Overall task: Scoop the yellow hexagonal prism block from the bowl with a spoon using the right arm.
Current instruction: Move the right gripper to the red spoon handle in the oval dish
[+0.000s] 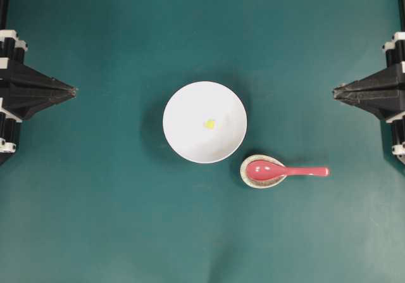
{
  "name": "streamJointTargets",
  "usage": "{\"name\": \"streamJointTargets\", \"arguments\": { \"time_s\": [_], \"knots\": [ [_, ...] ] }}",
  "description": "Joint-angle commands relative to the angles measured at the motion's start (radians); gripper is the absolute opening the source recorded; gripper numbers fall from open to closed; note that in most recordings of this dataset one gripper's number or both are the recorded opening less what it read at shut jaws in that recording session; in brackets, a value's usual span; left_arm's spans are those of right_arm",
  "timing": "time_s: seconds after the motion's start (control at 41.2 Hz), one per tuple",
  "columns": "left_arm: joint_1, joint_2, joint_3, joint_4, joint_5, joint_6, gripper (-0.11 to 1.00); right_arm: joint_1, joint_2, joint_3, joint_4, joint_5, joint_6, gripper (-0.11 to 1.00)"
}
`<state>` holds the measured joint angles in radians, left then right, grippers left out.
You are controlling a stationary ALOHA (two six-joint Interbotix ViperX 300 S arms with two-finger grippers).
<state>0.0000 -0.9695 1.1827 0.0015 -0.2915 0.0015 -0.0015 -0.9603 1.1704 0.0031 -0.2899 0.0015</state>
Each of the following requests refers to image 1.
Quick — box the pink ceramic spoon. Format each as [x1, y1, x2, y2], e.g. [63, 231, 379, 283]
[247, 160, 330, 181]

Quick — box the black left frame rail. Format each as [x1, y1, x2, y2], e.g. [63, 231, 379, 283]
[0, 0, 13, 32]

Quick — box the black right frame rail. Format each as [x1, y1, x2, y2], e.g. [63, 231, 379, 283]
[393, 0, 405, 34]

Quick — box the speckled cream spoon rest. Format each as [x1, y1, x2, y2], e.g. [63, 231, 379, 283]
[240, 154, 286, 189]

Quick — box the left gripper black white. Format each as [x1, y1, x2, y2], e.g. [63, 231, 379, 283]
[1, 30, 77, 165]

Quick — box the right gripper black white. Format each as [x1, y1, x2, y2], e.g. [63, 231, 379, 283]
[333, 32, 405, 165]

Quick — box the white round bowl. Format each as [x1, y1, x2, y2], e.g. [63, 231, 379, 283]
[162, 81, 247, 164]

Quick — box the black frame rail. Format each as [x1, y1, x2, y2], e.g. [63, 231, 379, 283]
[0, 0, 13, 32]
[393, 0, 405, 34]

